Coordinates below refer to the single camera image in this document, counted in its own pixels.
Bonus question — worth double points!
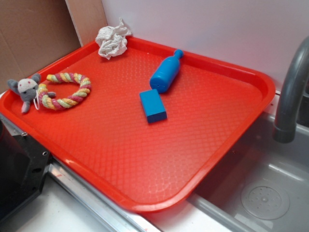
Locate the blue plastic bottle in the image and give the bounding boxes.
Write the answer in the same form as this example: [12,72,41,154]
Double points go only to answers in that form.
[150,49,184,93]

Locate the blue rectangular block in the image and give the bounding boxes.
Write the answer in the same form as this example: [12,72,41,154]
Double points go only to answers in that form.
[140,89,167,123]

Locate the red plastic tray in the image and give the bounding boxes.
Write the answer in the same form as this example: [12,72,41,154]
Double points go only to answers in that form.
[0,37,275,212]

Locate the crumpled white paper towel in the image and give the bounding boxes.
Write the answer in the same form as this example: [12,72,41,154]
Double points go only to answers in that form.
[95,17,132,60]

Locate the grey plastic sink basin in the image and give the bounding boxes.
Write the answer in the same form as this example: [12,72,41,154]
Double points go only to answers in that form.
[146,114,309,232]

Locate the grey plush mouse toy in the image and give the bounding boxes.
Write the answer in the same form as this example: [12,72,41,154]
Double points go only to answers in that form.
[7,73,43,114]

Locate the grey sink faucet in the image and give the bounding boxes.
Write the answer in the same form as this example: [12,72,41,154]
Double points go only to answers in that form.
[273,37,309,143]

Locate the brown cardboard panel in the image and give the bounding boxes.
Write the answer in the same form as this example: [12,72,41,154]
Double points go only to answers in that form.
[0,0,107,92]

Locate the multicolour rope ring toy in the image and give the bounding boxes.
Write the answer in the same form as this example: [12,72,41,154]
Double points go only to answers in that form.
[37,72,92,110]

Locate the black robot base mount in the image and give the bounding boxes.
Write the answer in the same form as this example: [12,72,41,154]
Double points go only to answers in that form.
[0,116,52,223]

